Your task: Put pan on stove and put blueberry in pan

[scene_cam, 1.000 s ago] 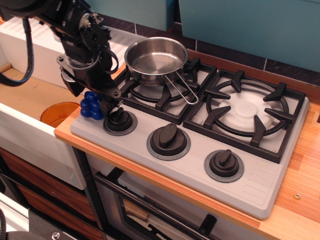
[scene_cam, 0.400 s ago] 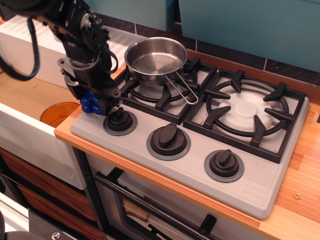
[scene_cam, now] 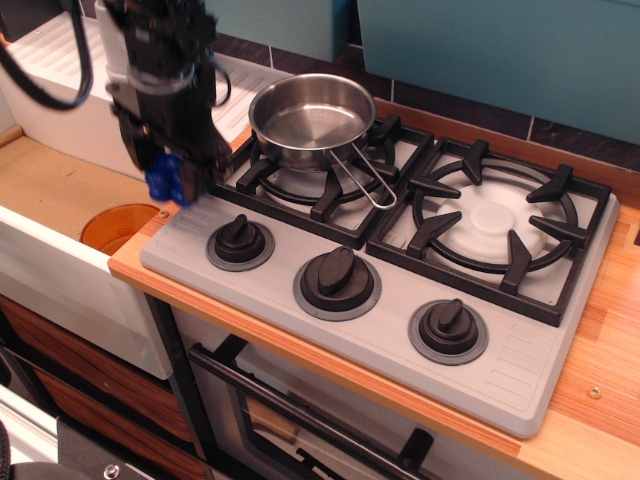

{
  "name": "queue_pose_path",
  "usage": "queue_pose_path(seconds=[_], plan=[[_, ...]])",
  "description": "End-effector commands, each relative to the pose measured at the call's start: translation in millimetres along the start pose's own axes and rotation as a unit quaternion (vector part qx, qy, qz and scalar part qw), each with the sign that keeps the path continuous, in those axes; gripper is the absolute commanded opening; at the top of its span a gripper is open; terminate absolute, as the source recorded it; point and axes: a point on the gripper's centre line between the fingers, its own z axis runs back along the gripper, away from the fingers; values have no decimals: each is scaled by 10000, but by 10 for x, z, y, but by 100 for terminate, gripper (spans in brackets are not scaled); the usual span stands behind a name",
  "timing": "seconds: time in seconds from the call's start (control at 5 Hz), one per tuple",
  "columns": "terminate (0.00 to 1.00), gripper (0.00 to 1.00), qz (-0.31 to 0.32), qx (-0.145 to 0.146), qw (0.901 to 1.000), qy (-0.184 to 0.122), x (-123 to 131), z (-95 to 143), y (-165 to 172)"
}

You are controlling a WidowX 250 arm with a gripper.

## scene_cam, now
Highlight black right stove knob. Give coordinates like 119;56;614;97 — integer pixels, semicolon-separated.
408;298;489;366

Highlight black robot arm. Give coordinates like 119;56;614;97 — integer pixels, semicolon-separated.
105;1;234;206

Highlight grey toy stove top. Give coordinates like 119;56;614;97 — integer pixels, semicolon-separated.
140;118;620;438

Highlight black stove knob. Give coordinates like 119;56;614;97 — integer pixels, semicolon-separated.
293;246;382;322
408;298;489;366
206;214;275;272

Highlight wooden drawer fronts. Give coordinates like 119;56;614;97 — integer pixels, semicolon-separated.
1;297;211;479

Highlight black left stove knob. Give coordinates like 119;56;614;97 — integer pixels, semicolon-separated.
206;214;275;272

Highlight black braided cable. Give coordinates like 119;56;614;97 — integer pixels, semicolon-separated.
0;0;96;112

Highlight stainless steel pan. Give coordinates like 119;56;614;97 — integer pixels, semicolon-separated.
248;73;397;210

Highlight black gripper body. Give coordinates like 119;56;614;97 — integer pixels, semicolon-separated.
107;49;228;162

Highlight oven door with handle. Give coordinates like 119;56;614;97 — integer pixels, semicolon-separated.
187;333;501;480

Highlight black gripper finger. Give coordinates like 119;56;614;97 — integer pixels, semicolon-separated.
118;112;162;171
180;156;233;203

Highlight black burner grate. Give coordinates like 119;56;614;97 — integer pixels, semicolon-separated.
212;115;435;248
367;139;619;327

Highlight black left burner grate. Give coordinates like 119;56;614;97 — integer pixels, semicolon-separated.
212;115;435;248

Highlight orange plastic plate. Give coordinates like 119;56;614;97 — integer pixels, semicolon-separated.
80;203;159;256

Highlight black right burner grate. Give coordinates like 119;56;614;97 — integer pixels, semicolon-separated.
367;139;619;327

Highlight grey toy faucet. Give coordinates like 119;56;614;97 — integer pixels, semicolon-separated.
94;0;128;83

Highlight white toy sink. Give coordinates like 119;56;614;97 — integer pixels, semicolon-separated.
0;11;299;381

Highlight blue toy blueberry cluster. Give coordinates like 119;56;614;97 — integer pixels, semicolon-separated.
144;152;191;207

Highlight black middle stove knob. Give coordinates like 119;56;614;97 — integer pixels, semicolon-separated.
293;246;382;322

